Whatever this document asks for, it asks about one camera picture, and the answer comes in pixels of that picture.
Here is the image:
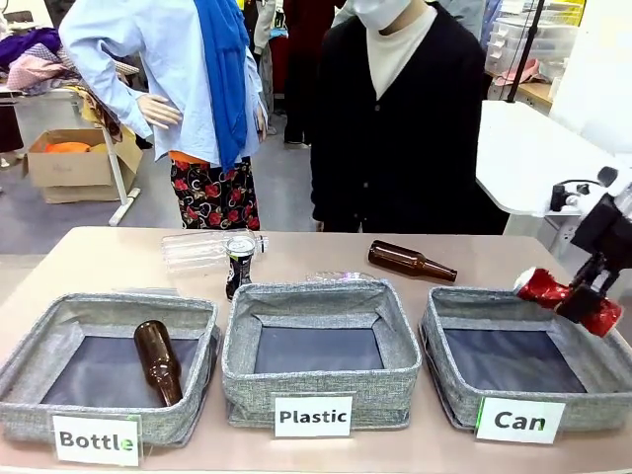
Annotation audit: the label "brown glass bottle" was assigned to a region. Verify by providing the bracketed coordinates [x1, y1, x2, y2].
[366, 239, 459, 283]
[132, 319, 185, 409]

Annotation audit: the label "white bottle label sign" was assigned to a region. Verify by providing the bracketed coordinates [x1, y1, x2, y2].
[51, 413, 143, 468]

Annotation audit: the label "mannequin with pale hands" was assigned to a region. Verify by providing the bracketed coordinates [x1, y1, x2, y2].
[136, 93, 270, 144]

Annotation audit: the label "blue scarf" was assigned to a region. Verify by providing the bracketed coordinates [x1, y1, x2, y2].
[193, 0, 252, 175]

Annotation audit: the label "crushed black can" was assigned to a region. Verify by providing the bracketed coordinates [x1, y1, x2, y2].
[224, 235, 256, 302]

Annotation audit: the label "grey basket with can label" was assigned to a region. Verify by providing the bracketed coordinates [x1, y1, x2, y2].
[419, 285, 632, 433]

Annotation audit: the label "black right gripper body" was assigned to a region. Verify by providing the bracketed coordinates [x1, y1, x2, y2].
[571, 194, 632, 273]

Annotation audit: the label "grey basket with bottle label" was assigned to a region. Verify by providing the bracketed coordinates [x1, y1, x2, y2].
[0, 291, 222, 446]

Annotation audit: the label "white can label sign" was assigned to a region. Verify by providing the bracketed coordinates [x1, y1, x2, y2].
[474, 395, 568, 445]

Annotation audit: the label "person in black cardigan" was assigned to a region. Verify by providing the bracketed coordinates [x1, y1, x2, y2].
[310, 0, 511, 236]

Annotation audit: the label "white face mask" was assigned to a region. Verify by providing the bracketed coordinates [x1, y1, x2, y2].
[351, 0, 428, 33]

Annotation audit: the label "person in dark red clothes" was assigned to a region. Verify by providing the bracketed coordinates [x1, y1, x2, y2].
[281, 0, 329, 148]

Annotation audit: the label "crushed clear plastic bottle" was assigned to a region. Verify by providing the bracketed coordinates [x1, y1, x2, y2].
[304, 269, 387, 286]

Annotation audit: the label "grey basket with plastic label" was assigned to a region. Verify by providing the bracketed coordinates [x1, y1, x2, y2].
[220, 279, 424, 431]

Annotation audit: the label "white plastic label sign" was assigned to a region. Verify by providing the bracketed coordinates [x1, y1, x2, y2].
[273, 392, 356, 439]

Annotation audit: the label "clear plastic storage boxes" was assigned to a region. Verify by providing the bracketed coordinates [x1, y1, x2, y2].
[483, 16, 580, 81]

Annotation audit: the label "light blue shirt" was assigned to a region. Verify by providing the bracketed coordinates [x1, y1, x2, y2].
[57, 0, 270, 165]

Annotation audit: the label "black floral skirt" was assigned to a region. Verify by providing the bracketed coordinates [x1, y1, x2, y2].
[169, 156, 262, 232]

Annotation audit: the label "black wrist camera block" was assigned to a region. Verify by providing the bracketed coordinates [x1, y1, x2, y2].
[549, 179, 593, 213]

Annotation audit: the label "crushed red can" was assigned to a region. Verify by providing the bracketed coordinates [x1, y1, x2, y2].
[513, 267, 625, 340]

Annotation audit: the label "pile of clothes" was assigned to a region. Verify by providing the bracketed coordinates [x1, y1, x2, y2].
[0, 26, 84, 96]

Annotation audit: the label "orange cloth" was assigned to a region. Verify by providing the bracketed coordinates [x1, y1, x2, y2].
[43, 140, 93, 155]

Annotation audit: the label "white round-edged table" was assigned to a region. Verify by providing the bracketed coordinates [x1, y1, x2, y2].
[474, 99, 632, 219]

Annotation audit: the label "black pole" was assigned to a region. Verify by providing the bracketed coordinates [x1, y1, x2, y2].
[505, 0, 547, 105]

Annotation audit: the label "large clear plastic bottle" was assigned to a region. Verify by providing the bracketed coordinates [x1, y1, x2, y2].
[161, 228, 271, 275]

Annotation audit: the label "cardboard box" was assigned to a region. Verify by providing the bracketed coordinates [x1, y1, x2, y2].
[21, 127, 145, 205]

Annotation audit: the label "pink cloth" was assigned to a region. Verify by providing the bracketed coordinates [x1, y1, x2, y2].
[493, 58, 545, 89]

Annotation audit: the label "white folding table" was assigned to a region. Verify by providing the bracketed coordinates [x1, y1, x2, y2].
[0, 82, 142, 228]

